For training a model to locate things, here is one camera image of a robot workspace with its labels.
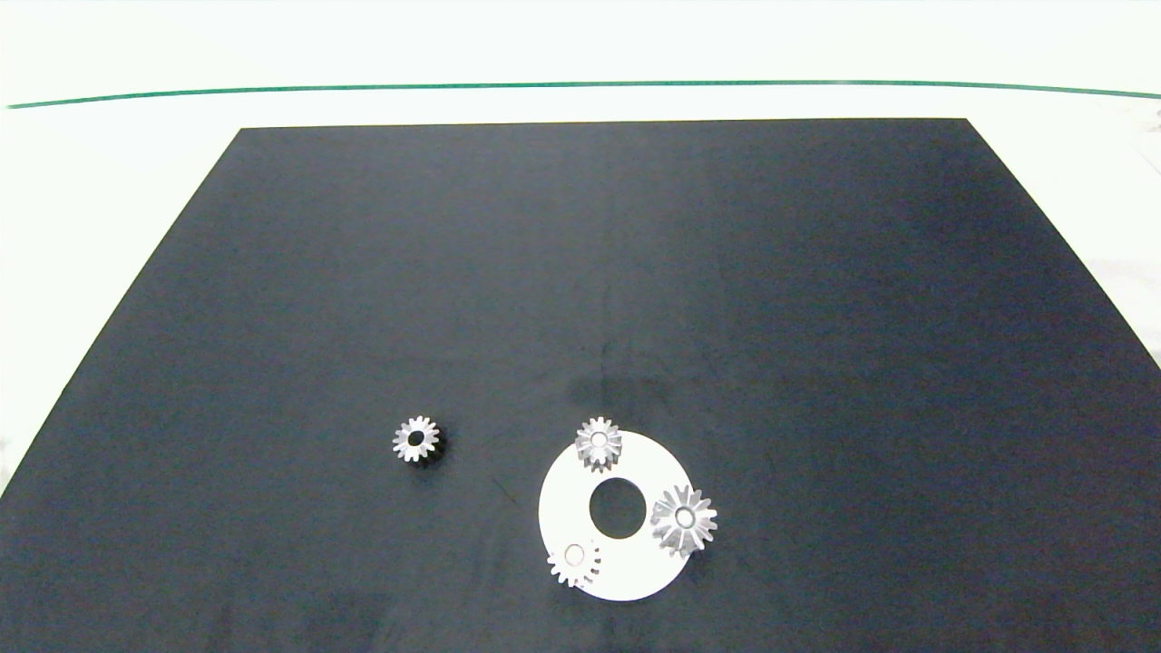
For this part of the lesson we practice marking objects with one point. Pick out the small steel gear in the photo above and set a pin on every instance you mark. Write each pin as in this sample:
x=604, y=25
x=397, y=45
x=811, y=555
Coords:
x=563, y=567
x=404, y=443
x=589, y=449

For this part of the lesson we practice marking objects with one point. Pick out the large steel gear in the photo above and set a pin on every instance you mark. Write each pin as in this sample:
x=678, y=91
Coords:
x=669, y=530

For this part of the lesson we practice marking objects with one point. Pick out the dark rectangular mat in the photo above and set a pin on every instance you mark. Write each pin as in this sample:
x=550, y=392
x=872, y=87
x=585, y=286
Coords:
x=635, y=272

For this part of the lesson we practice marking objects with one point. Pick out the round white plate with pins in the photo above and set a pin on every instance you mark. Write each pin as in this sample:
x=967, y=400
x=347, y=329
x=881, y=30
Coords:
x=562, y=508

